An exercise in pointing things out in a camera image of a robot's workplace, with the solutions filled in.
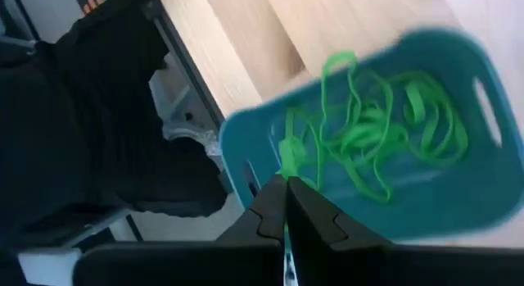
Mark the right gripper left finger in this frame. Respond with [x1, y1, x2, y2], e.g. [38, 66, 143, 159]
[73, 175, 289, 286]

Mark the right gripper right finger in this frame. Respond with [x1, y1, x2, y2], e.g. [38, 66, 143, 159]
[286, 176, 524, 286]

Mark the dark teal plastic basket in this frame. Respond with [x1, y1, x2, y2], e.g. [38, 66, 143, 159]
[219, 26, 524, 242]

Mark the person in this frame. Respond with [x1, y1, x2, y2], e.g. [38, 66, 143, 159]
[0, 0, 228, 254]

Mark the black metal table frame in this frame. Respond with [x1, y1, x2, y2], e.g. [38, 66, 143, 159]
[138, 0, 230, 193]

